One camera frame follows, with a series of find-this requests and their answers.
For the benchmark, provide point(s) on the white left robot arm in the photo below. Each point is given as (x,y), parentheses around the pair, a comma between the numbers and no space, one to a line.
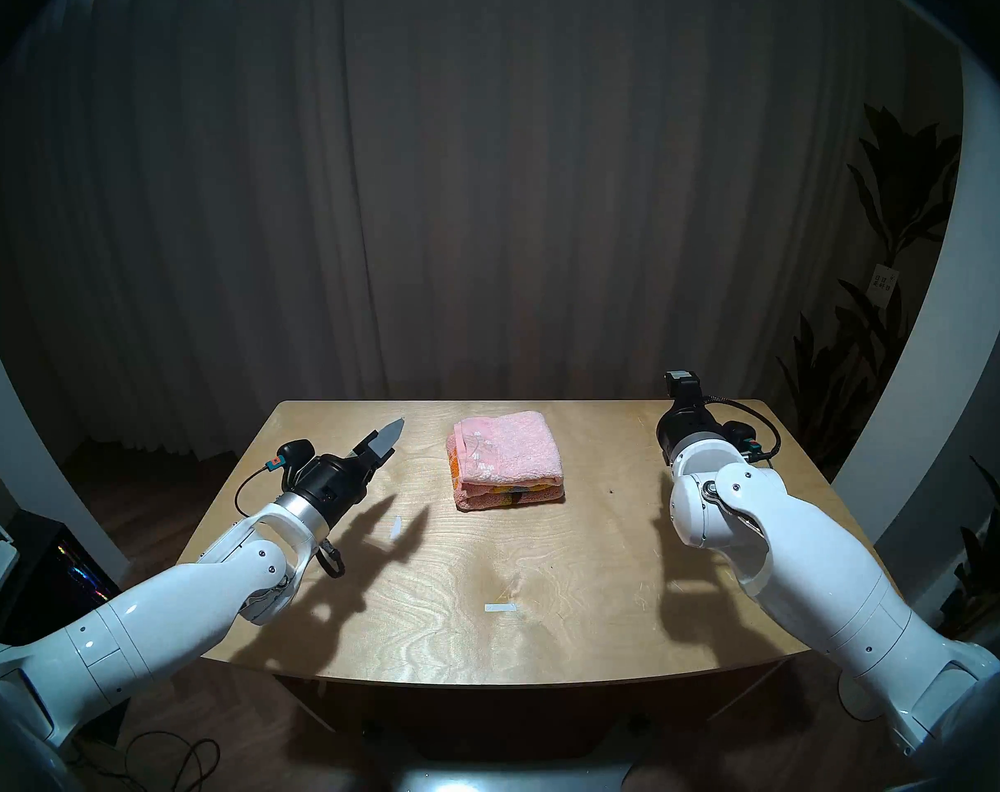
(162,609)

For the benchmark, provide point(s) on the sunflower print terry towel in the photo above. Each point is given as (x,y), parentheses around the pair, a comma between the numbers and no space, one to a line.
(508,495)

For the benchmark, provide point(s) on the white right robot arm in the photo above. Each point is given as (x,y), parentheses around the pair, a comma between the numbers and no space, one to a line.
(813,568)

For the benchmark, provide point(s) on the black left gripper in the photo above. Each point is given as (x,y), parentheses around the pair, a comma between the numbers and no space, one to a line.
(331,477)

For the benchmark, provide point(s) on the plain pink terry towel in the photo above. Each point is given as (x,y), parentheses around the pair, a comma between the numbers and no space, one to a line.
(504,452)

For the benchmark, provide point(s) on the black computer tower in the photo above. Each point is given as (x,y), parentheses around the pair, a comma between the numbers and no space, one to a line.
(54,568)

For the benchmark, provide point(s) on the grey pleated curtain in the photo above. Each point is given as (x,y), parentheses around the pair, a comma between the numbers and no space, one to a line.
(467,180)

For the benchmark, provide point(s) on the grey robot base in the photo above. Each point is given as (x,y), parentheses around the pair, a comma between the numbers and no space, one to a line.
(508,778)

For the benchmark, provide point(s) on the tall dark leafy plant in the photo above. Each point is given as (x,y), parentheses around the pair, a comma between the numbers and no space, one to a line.
(904,205)

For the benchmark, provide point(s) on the white paper plant tag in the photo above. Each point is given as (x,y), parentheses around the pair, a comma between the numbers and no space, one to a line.
(881,280)

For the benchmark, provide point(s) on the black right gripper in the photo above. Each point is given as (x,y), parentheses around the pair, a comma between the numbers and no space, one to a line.
(690,415)

